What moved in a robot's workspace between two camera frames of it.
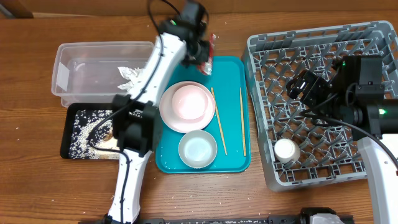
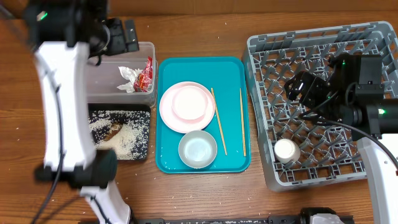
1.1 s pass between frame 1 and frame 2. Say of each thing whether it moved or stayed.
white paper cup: stayed
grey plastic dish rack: stayed
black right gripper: stayed
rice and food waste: moved
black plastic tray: moved
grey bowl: stayed
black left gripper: moved
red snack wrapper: moved
